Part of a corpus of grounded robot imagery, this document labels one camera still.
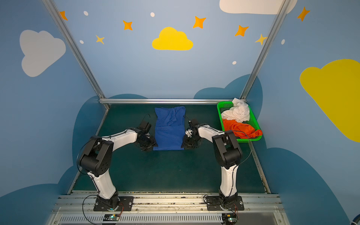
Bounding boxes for left aluminium frame post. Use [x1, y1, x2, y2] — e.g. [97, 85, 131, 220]
[42, 0, 106, 100]

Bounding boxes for green plastic basket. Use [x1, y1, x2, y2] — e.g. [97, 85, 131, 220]
[217, 101, 262, 143]

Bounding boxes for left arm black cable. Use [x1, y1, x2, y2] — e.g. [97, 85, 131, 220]
[82, 194, 99, 225]

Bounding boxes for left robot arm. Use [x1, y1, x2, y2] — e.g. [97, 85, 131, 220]
[78, 128, 156, 211]

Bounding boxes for white t-shirt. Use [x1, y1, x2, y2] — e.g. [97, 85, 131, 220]
[220, 98, 250, 123]

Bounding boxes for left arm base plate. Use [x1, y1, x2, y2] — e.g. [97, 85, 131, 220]
[93, 196, 134, 212]

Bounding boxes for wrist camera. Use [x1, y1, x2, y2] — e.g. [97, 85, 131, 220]
[185, 119, 199, 137]
[139, 121, 152, 134]

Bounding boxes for controller board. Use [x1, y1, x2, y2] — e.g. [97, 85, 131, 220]
[103, 214, 120, 222]
[221, 213, 238, 225]

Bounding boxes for orange t-shirt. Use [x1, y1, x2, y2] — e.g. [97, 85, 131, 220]
[223, 120, 263, 139]

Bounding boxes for aluminium frame post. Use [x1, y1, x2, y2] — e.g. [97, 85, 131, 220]
[240, 0, 291, 100]
[42, 0, 106, 100]

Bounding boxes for rear aluminium frame bar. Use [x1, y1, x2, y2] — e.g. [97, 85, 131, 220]
[99, 98, 233, 105]

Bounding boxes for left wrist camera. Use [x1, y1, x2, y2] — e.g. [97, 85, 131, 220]
[139, 121, 152, 134]

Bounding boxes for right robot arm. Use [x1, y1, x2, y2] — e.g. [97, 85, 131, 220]
[183, 124, 243, 204]

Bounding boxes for left controller board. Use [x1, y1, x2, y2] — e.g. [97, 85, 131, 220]
[103, 214, 120, 222]

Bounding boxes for right aluminium frame post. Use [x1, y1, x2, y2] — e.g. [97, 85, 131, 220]
[240, 0, 291, 100]

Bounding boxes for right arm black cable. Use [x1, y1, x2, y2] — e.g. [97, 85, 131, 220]
[233, 130, 253, 167]

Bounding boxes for aluminium mounting rail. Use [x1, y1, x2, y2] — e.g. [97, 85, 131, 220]
[46, 191, 290, 225]

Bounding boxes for right controller board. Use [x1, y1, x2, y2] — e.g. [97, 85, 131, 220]
[221, 213, 238, 225]

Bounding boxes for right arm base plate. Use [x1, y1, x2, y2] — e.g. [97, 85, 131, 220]
[203, 195, 245, 212]

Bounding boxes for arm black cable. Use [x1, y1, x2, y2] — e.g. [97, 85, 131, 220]
[82, 194, 99, 225]
[233, 130, 253, 167]

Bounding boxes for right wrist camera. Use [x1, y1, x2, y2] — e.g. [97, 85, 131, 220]
[185, 119, 199, 137]

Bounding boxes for blue panda print t-shirt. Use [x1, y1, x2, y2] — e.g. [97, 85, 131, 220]
[153, 106, 186, 151]

